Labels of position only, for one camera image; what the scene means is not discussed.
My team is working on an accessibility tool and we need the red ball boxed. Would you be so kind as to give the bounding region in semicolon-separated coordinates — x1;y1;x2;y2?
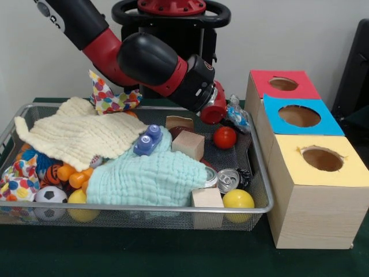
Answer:
213;126;238;150

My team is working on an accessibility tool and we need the black and white soccer ball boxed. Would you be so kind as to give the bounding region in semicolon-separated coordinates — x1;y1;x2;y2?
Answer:
33;186;67;222

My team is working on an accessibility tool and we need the large wooden cube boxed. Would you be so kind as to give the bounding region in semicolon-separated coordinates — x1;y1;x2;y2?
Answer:
172;130;205;161

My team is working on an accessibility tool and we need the pale yellow muslin cloth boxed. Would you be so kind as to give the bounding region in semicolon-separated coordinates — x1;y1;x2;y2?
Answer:
14;96;148;173

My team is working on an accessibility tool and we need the small wooden cube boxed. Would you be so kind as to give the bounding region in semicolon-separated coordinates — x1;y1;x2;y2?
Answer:
191;188;224;209

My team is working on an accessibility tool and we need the clear mesh bin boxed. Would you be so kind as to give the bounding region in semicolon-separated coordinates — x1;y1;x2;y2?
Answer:
0;103;273;233

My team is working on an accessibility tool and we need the flat tan wooden block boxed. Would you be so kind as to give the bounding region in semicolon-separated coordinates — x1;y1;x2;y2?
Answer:
165;116;195;131

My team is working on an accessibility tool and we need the brown toy football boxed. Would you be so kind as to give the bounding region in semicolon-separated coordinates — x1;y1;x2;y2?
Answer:
169;126;194;140

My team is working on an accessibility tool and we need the colourful polka-dot cloth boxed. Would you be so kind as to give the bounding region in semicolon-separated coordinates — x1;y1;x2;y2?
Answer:
87;70;142;115

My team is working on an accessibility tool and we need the mint green muslin cloth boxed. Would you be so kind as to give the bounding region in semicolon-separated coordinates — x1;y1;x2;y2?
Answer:
86;126;208;208

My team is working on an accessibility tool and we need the small clear plastic bottle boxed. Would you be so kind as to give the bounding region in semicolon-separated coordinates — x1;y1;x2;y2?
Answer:
225;95;252;134

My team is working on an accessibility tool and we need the wooden box with three holes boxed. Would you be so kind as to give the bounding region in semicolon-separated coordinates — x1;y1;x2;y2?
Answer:
243;70;369;250

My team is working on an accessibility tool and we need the black chair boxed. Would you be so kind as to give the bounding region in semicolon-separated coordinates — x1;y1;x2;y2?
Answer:
332;19;369;145

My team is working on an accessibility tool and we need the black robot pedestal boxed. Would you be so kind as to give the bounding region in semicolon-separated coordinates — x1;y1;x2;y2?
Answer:
111;0;231;100

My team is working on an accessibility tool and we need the black soda can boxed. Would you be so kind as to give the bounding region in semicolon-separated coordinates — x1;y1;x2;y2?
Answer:
217;168;253;194

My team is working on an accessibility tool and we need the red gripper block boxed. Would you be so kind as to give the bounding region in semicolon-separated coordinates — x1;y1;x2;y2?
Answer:
199;80;228;125

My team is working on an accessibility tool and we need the yellow smiley ball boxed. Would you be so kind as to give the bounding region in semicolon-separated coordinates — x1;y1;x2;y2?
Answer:
223;189;255;224

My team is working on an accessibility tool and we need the blue toy car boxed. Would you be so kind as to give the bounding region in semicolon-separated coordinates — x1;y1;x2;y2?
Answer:
133;125;163;156

